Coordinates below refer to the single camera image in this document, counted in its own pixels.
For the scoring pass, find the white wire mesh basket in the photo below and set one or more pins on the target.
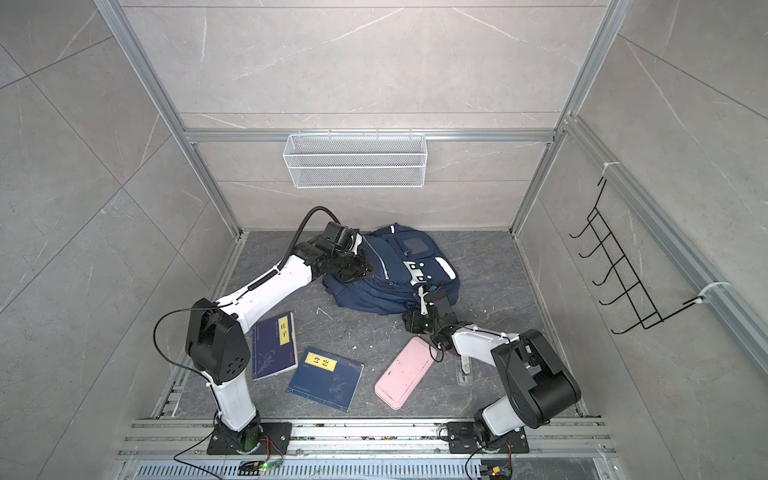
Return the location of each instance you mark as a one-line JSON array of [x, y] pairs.
[[356, 160]]

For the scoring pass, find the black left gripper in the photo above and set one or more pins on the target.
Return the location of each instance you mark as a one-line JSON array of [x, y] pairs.
[[366, 268]]

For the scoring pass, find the purple book yellow label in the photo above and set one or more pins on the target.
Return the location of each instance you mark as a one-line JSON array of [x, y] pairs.
[[274, 349]]

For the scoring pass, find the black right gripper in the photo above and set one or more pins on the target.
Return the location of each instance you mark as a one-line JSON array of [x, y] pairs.
[[413, 322]]

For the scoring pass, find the aluminium frame rails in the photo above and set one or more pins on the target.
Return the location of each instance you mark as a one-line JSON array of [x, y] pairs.
[[725, 303]]

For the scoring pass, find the navy blue student backpack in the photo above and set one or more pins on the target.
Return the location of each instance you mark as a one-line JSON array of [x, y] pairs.
[[407, 264]]

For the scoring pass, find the blue book yellow label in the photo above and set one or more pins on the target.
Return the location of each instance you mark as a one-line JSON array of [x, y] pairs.
[[326, 378]]

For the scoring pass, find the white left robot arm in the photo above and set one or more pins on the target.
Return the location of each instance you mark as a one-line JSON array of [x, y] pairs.
[[216, 337]]

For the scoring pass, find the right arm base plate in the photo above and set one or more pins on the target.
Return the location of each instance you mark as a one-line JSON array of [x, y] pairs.
[[474, 438]]

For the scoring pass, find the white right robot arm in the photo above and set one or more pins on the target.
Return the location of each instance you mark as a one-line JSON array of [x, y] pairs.
[[537, 384]]

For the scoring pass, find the slotted aluminium floor rail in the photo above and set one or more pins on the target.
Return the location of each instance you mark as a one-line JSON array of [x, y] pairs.
[[367, 448]]

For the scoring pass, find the clear plastic ruler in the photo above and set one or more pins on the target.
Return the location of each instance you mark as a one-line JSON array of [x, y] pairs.
[[464, 371]]

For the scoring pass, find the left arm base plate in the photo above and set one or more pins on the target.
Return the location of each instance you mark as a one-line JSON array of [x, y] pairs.
[[255, 439]]

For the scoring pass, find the pink pencil case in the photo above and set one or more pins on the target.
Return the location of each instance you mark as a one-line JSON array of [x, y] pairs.
[[404, 374]]

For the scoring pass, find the black wire hook rack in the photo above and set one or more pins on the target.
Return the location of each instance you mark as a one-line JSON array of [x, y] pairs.
[[621, 269]]

